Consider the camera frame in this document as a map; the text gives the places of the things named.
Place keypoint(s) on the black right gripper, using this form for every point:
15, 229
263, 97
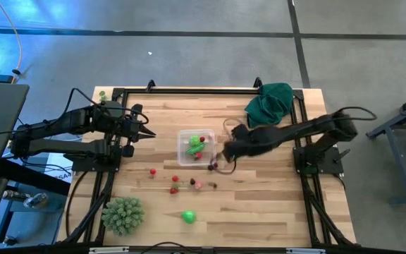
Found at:
240, 146

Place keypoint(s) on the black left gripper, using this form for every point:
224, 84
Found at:
130, 128

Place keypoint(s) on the green toy pea pod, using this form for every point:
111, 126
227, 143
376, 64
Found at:
195, 148

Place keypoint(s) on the green toy apple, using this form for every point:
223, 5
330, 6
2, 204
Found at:
194, 140

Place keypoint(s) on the black toy blackberry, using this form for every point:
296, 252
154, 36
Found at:
192, 181

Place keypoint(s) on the clear plastic tupperware container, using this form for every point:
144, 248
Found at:
183, 139

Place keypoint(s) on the green toy pear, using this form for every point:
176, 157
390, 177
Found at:
189, 217

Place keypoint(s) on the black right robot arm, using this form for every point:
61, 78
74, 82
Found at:
294, 132

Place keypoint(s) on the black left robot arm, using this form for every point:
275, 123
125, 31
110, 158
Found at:
65, 121

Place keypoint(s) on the small green plant sprig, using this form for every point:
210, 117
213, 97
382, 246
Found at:
102, 95

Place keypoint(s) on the dark green cloth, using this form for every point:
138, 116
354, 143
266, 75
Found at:
270, 104

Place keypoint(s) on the green artificial succulent plant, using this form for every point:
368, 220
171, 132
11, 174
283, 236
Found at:
122, 216

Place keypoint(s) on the white printed sign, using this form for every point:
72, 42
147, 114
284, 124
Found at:
56, 166

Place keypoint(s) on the blue-grey metal cart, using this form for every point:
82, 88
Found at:
394, 166

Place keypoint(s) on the grey metal bracket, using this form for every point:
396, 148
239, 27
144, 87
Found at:
306, 250
108, 250

